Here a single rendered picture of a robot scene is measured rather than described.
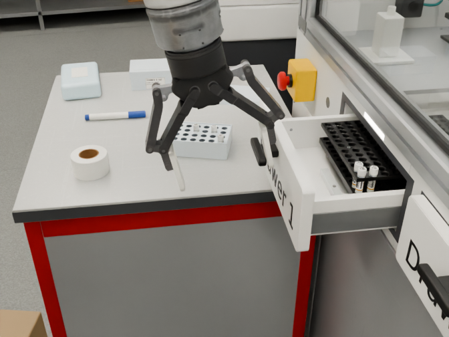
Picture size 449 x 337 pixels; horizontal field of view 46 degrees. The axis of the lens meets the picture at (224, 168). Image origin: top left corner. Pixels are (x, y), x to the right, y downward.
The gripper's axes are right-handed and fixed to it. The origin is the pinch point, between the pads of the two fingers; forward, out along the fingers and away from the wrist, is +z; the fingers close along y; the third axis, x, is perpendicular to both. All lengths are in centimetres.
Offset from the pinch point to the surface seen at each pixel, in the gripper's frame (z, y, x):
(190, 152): 11.7, -5.8, 26.5
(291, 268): 38.2, 8.6, 14.2
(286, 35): 15, 28, 83
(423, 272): 2.7, 18.5, -26.3
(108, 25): 79, -61, 365
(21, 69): 68, -112, 278
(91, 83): 4, -26, 58
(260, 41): 15, 20, 85
